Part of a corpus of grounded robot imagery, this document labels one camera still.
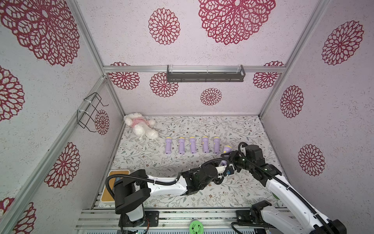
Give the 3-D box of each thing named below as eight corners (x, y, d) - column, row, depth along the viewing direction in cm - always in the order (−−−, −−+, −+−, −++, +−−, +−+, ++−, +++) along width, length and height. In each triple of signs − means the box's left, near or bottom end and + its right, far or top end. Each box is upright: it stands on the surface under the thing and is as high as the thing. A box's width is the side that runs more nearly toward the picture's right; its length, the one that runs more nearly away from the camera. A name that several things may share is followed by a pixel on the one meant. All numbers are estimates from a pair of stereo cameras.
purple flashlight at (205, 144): (202, 152, 101) (203, 150, 99) (201, 138, 109) (202, 136, 107) (209, 152, 101) (210, 150, 99) (207, 138, 109) (208, 136, 107)
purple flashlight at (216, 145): (214, 153, 101) (214, 151, 98) (213, 139, 108) (213, 136, 106) (220, 154, 100) (220, 151, 98) (218, 139, 108) (219, 137, 106)
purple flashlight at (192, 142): (189, 153, 101) (189, 151, 98) (189, 139, 108) (189, 136, 106) (195, 153, 101) (196, 151, 98) (195, 139, 108) (195, 136, 106)
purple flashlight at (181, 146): (178, 154, 100) (177, 151, 98) (178, 140, 108) (178, 137, 105) (185, 154, 100) (185, 151, 98) (185, 140, 108) (185, 137, 105)
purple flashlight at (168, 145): (165, 154, 100) (165, 151, 97) (166, 140, 108) (165, 137, 105) (171, 154, 100) (171, 151, 97) (171, 140, 108) (171, 137, 105)
